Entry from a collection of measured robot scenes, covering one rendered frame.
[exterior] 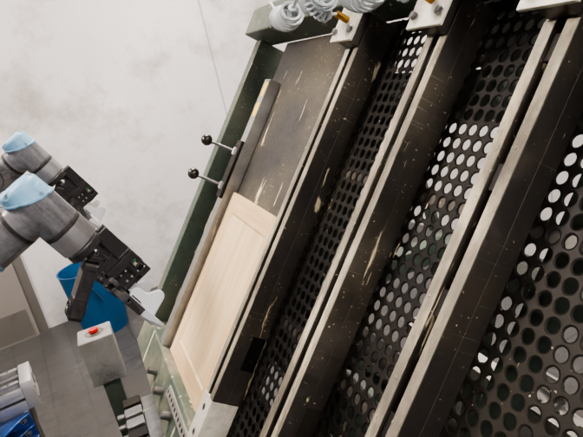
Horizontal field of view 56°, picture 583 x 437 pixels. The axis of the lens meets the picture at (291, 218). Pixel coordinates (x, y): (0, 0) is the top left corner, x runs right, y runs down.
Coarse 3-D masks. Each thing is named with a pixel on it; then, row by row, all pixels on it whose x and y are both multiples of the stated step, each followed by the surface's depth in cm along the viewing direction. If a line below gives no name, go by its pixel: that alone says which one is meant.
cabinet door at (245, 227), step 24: (240, 216) 167; (264, 216) 151; (216, 240) 179; (240, 240) 161; (264, 240) 145; (216, 264) 172; (240, 264) 155; (216, 288) 165; (240, 288) 149; (192, 312) 177; (216, 312) 159; (192, 336) 170; (216, 336) 153; (192, 360) 163; (216, 360) 147; (192, 384) 156
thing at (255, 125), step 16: (272, 80) 179; (272, 96) 180; (256, 112) 180; (256, 128) 180; (256, 144) 182; (240, 160) 181; (240, 176) 182; (224, 192) 181; (224, 208) 182; (208, 224) 185; (208, 240) 182; (192, 272) 183; (192, 288) 184; (176, 304) 186; (176, 320) 184
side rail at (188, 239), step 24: (264, 48) 200; (264, 72) 202; (240, 96) 200; (240, 120) 202; (216, 168) 203; (216, 192) 205; (192, 216) 203; (192, 240) 205; (168, 264) 207; (168, 288) 206; (168, 312) 208
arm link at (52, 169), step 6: (48, 162) 160; (54, 162) 155; (42, 168) 160; (48, 168) 154; (54, 168) 155; (60, 168) 156; (36, 174) 154; (42, 174) 154; (48, 174) 154; (54, 174) 155; (48, 180) 155
